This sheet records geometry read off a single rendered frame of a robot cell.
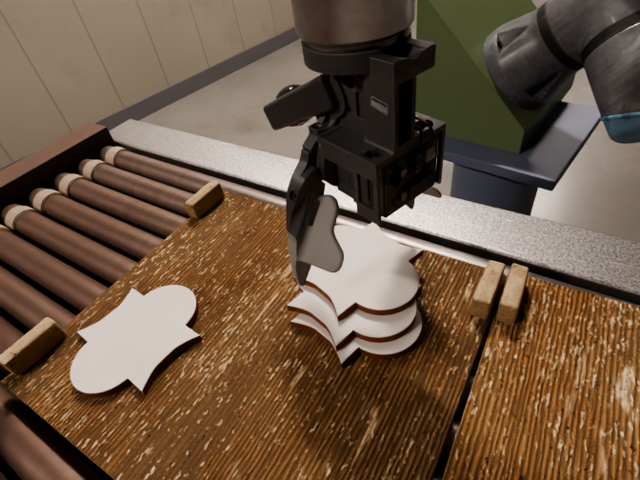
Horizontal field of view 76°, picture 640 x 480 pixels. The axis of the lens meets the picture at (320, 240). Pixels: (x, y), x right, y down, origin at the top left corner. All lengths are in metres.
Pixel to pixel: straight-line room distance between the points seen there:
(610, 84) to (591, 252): 0.23
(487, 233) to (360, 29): 0.36
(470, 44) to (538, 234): 0.35
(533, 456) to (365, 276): 0.20
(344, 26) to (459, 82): 0.54
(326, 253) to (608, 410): 0.26
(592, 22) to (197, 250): 0.60
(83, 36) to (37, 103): 0.52
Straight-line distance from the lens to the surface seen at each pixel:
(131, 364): 0.46
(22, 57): 3.21
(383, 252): 0.45
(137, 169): 0.84
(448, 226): 0.56
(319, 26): 0.26
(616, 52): 0.69
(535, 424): 0.40
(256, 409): 0.40
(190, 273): 0.53
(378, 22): 0.26
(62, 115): 3.32
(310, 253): 0.35
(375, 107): 0.28
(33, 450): 0.50
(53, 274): 0.66
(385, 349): 0.40
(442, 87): 0.80
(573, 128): 0.89
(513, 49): 0.77
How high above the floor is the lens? 1.29
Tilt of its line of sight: 43 degrees down
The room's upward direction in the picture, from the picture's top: 10 degrees counter-clockwise
